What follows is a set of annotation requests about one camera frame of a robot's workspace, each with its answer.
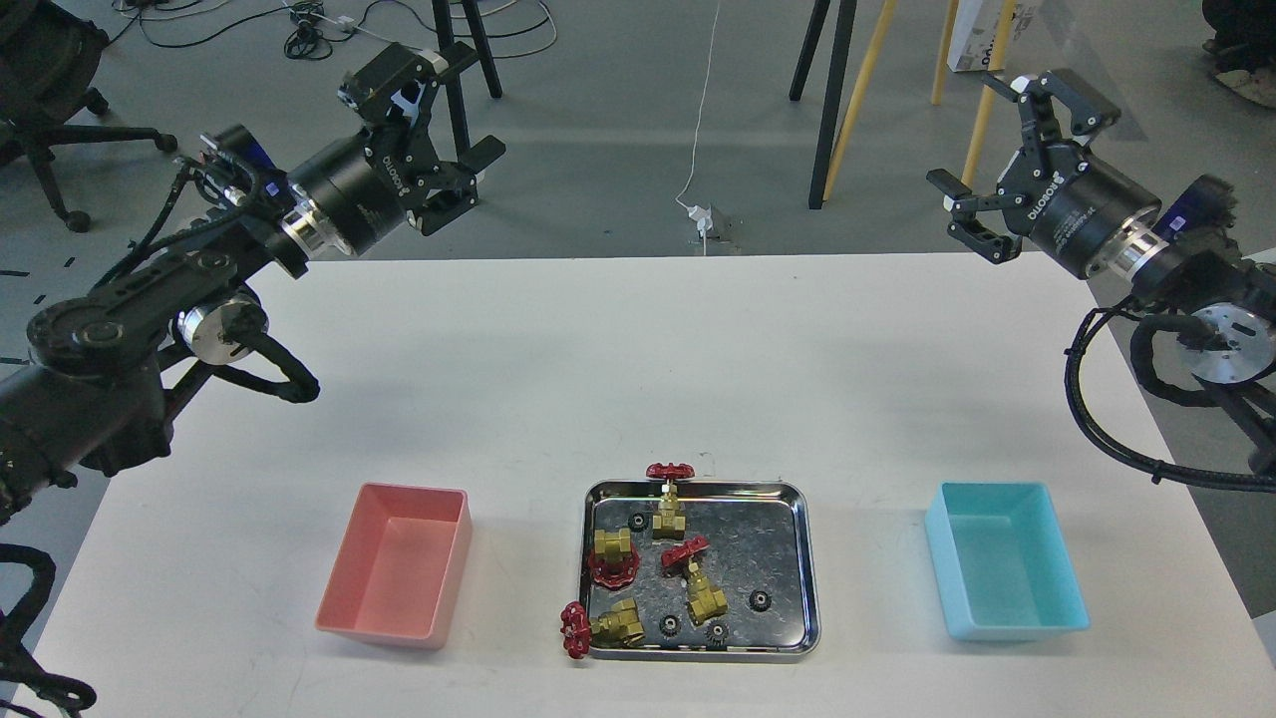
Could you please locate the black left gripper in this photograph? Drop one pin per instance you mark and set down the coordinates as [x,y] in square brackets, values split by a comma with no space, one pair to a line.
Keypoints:
[341,199]

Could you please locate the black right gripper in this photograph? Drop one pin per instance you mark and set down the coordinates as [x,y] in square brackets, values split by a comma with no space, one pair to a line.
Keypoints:
[1082,213]

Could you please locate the brass valve red wheel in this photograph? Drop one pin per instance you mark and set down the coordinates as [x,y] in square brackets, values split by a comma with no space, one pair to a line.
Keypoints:
[612,560]

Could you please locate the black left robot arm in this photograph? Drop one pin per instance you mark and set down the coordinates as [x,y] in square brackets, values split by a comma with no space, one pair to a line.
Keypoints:
[110,371]

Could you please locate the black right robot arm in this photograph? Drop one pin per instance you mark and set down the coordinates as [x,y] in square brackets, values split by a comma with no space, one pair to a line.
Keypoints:
[1202,313]

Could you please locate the white cardboard box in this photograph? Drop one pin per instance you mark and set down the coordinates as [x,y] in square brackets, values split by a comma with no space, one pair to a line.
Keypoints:
[975,27]

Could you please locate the blue plastic box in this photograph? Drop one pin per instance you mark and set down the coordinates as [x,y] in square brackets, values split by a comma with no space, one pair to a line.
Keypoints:
[1003,570]

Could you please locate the pink plastic box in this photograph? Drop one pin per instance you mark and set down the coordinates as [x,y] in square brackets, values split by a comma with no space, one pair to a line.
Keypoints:
[397,574]

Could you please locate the brass valve top of tray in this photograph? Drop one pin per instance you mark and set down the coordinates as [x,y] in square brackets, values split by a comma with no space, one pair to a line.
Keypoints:
[669,521]

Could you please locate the brass valve tray bottom left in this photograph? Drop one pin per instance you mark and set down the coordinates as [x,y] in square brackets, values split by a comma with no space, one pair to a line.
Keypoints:
[620,626]

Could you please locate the brass valve tray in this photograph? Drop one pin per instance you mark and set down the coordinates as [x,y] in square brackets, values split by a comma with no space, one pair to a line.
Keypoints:
[620,626]
[706,599]

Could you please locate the brass valve tray centre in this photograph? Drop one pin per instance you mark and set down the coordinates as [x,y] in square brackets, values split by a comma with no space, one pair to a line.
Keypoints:
[706,599]

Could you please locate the small black gear bottom edge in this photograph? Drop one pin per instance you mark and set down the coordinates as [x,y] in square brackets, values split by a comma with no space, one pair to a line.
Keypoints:
[717,636]

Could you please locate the yellow wooden legs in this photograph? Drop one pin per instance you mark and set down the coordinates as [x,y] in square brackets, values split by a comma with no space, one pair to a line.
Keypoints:
[1002,41]

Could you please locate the black tripod legs left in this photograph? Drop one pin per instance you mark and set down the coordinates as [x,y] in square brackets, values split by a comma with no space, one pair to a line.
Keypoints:
[483,54]

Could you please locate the black stand legs centre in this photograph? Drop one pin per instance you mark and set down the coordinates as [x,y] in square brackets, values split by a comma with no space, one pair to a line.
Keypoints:
[844,21]

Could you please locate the black office chair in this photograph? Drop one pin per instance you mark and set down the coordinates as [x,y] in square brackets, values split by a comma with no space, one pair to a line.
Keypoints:
[49,58]

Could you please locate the shiny metal tray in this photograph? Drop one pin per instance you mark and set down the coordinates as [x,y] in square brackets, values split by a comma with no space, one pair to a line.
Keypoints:
[758,538]

